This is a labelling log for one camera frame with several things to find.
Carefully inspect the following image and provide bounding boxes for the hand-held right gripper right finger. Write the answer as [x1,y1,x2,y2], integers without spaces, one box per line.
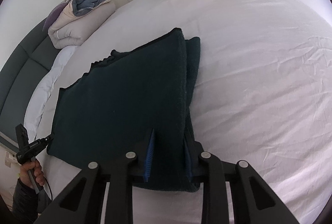
[183,133,299,224]

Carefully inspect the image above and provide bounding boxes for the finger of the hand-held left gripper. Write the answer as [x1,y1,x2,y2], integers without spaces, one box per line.
[34,135,55,149]

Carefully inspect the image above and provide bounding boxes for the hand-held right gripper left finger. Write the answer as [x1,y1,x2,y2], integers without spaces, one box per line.
[34,128,156,224]

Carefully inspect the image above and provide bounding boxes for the dark green sweater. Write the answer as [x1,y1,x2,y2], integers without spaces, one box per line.
[47,27,205,193]

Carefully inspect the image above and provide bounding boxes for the person's left forearm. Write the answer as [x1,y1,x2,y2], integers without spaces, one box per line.
[12,177,52,222]

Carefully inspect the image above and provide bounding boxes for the person's left hand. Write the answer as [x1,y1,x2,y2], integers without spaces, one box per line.
[19,155,45,188]

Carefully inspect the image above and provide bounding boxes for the white pillow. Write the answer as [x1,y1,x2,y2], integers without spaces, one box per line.
[24,45,79,136]

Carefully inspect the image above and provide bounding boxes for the dark green padded headboard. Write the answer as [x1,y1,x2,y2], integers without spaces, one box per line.
[0,24,63,147]

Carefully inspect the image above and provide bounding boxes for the bed with white sheet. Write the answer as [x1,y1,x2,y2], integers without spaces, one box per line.
[24,0,332,224]

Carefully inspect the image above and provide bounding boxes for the folded beige comforter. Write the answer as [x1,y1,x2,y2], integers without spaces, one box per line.
[48,0,116,49]

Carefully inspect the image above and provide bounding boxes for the purple pillow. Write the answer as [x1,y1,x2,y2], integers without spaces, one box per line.
[42,0,81,32]

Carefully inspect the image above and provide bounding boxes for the grey blue blanket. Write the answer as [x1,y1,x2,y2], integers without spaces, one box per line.
[74,0,112,17]

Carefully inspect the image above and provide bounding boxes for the black cable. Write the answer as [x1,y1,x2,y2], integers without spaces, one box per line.
[43,176,54,201]

